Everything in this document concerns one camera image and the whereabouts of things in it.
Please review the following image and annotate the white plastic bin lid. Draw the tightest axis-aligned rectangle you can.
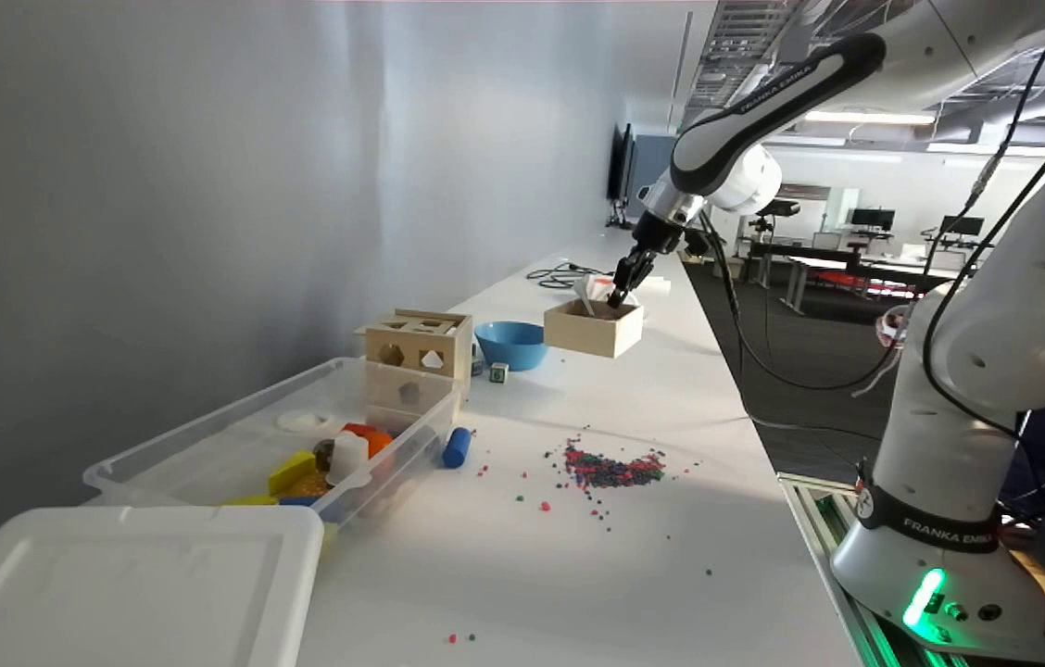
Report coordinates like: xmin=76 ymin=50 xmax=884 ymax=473
xmin=0 ymin=499 xmax=329 ymax=667

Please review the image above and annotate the white toy piece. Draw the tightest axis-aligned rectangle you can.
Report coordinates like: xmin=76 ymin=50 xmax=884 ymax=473
xmin=328 ymin=435 xmax=373 ymax=484

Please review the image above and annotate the dark blue partition board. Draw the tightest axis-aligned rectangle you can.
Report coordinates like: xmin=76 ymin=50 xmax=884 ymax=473
xmin=603 ymin=121 xmax=683 ymax=207

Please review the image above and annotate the black hanging robot cable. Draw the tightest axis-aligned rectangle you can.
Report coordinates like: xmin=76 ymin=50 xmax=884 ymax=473
xmin=696 ymin=218 xmax=906 ymax=398

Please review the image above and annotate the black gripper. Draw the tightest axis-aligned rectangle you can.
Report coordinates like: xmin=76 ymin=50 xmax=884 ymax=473
xmin=612 ymin=207 xmax=688 ymax=310

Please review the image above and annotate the small white pink box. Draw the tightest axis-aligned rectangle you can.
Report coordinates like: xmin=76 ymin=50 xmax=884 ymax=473
xmin=583 ymin=270 xmax=622 ymax=309

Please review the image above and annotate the wooden shape sorter box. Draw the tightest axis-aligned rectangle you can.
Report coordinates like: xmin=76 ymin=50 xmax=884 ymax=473
xmin=357 ymin=305 xmax=473 ymax=391

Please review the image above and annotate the background office desk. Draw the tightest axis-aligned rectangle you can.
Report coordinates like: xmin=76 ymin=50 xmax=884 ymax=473
xmin=750 ymin=236 xmax=960 ymax=314

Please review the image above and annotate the pile of coloured beads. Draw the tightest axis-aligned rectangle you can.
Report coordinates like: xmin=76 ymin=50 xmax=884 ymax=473
xmin=560 ymin=439 xmax=671 ymax=498

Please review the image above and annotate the clear plastic storage bin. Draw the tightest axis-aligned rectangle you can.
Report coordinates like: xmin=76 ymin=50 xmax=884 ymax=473
xmin=81 ymin=351 xmax=464 ymax=529

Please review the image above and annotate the dark scattered parts pile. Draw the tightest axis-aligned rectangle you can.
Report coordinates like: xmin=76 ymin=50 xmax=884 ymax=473
xmin=528 ymin=260 xmax=601 ymax=295

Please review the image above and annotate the open wooden box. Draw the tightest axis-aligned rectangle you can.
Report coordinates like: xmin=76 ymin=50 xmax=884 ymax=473
xmin=540 ymin=294 xmax=649 ymax=363

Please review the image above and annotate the orange toy piece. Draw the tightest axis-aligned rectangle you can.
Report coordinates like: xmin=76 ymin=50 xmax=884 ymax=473
xmin=340 ymin=419 xmax=396 ymax=463

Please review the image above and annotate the blue plastic bowl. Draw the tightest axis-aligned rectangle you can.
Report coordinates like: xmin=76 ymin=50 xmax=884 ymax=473
xmin=472 ymin=320 xmax=551 ymax=376

